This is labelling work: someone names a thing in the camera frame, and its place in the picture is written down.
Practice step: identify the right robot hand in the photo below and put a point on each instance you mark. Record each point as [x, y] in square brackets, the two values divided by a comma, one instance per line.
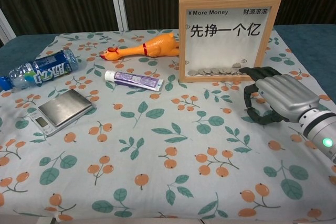
[288, 98]

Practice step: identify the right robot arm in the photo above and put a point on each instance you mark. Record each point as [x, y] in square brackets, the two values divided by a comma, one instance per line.
[320, 127]

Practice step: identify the pile of silver coins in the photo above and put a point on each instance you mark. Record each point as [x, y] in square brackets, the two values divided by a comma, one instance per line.
[215, 71]

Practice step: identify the floral orange fruit tablecloth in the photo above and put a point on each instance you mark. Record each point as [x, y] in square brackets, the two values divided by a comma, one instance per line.
[168, 142]

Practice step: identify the orange rubber chicken toy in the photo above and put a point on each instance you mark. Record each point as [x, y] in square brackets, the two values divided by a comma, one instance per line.
[155, 47]

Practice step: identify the purple white toothpaste tube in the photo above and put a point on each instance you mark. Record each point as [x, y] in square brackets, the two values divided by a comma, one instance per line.
[136, 79]

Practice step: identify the silver digital pocket scale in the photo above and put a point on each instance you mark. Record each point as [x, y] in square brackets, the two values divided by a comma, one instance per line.
[63, 107]

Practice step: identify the blue label plastic bottle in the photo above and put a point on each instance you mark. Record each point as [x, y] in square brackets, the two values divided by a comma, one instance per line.
[50, 68]

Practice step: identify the wooden frame coin bank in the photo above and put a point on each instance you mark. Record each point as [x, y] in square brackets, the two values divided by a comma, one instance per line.
[262, 37]

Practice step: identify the white partition post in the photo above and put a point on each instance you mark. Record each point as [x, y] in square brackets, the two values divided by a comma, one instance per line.
[6, 28]
[119, 1]

